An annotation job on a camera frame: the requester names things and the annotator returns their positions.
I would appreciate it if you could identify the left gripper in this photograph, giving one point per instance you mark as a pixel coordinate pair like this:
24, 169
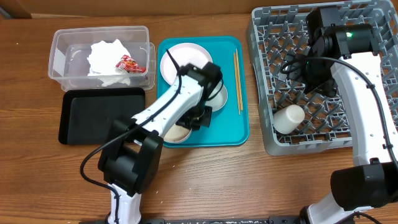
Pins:
206, 120

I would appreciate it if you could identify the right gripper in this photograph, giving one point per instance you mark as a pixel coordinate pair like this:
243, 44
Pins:
328, 87

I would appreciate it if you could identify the grey bowl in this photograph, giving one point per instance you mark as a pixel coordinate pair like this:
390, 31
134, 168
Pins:
220, 94

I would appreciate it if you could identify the small white plate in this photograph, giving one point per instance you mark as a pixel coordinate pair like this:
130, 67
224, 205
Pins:
177, 134

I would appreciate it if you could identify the white cup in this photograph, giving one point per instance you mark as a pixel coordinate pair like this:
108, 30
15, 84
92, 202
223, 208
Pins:
288, 119

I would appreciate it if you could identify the red snack wrapper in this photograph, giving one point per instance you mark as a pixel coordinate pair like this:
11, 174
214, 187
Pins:
128, 64

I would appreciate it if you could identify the white napkin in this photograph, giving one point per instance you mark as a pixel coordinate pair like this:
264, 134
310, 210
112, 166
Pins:
103, 59

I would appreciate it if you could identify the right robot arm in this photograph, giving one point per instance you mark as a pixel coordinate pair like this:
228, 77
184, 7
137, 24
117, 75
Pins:
344, 60

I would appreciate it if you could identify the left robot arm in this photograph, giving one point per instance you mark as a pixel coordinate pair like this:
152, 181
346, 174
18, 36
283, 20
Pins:
130, 158

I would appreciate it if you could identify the grey dishwasher rack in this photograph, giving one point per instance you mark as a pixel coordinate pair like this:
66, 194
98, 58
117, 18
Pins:
276, 31

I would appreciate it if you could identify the teal serving tray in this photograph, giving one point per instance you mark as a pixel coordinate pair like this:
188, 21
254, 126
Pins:
228, 126

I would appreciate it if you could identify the wooden chopstick right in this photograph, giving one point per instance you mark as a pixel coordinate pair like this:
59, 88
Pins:
239, 81

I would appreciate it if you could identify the wooden chopstick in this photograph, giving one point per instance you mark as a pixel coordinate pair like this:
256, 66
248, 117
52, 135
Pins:
236, 83
239, 81

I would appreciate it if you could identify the large white plate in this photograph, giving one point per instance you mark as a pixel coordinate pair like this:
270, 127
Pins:
183, 54

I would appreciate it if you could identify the wooden chopstick left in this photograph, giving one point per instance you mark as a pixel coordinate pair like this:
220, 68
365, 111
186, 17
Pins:
236, 83

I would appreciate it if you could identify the black plastic tray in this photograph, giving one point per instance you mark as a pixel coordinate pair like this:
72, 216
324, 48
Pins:
87, 115

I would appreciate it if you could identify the clear plastic bin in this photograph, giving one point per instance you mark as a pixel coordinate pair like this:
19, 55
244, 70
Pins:
70, 48

